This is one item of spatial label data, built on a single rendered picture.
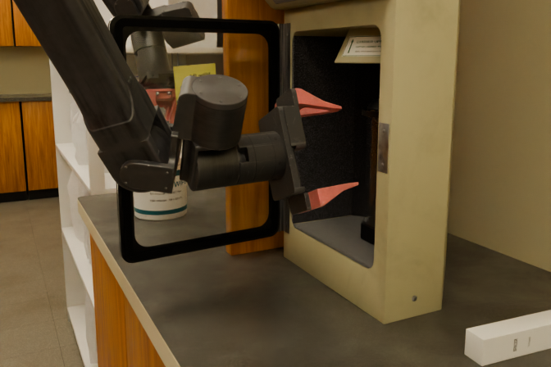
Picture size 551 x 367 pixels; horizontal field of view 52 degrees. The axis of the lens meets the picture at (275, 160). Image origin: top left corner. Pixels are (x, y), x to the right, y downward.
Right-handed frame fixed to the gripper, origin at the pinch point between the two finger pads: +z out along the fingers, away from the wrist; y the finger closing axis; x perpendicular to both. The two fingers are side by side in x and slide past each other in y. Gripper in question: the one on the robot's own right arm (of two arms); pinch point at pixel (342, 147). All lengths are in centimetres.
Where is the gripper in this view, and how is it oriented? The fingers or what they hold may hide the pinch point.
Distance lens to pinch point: 69.9
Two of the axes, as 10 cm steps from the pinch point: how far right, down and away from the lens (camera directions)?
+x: -3.8, 2.1, 9.0
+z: 9.0, -1.1, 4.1
